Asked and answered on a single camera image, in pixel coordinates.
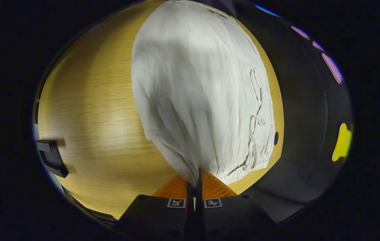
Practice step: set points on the black backdrop cloth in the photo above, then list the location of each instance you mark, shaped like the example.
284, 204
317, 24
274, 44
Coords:
307, 117

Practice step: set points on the white jeans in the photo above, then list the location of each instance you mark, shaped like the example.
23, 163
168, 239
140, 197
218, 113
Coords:
196, 83

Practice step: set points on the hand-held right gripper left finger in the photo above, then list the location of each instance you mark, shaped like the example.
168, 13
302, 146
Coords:
156, 214

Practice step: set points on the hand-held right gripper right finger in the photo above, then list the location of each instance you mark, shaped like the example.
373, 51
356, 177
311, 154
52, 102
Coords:
233, 214

